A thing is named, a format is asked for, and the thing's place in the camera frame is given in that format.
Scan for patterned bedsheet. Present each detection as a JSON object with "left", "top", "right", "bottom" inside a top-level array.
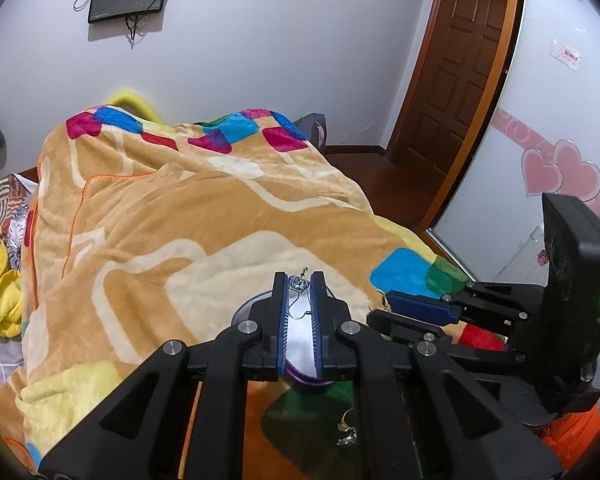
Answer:
[{"left": 0, "top": 172, "right": 39, "bottom": 262}]

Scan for wooden door frame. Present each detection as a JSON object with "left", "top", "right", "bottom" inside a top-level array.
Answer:
[{"left": 380, "top": 0, "right": 527, "bottom": 235}]

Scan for dark grey bag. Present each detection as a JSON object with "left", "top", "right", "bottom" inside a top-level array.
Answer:
[{"left": 292, "top": 112, "right": 329, "bottom": 152}]

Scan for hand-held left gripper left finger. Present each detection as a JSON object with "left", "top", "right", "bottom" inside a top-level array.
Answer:
[{"left": 37, "top": 271, "right": 288, "bottom": 480}]

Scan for black tablet cable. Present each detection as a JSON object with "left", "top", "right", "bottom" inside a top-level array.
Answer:
[{"left": 124, "top": 14, "right": 149, "bottom": 42}]

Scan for yellow foam tube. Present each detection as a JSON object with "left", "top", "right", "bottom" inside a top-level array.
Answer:
[{"left": 105, "top": 91, "right": 164, "bottom": 124}]

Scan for white wall label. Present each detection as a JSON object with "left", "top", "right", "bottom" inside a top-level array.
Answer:
[{"left": 550, "top": 37, "right": 584, "bottom": 74}]

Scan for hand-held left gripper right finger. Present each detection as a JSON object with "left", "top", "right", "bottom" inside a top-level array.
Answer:
[{"left": 310, "top": 271, "right": 566, "bottom": 480}]

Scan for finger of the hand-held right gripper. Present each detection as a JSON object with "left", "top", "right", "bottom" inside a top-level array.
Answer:
[
  {"left": 366, "top": 309, "right": 528, "bottom": 367},
  {"left": 386, "top": 281, "right": 548, "bottom": 337}
]

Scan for tan patchwork fleece blanket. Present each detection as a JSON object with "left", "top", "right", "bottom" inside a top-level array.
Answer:
[{"left": 0, "top": 105, "right": 512, "bottom": 480}]

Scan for silver crown earring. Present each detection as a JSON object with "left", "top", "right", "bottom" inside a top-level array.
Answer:
[{"left": 287, "top": 266, "right": 313, "bottom": 321}]

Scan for brown wooden door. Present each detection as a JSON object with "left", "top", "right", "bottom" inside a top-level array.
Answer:
[{"left": 387, "top": 0, "right": 512, "bottom": 197}]

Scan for purple jewelry dish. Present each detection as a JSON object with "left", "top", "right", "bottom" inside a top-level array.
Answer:
[{"left": 230, "top": 287, "right": 354, "bottom": 391}]

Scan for orange cloth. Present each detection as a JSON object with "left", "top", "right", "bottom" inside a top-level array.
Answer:
[{"left": 540, "top": 402, "right": 600, "bottom": 472}]

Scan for white wardrobe door pink hearts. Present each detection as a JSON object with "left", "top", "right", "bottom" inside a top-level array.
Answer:
[{"left": 432, "top": 0, "right": 600, "bottom": 292}]

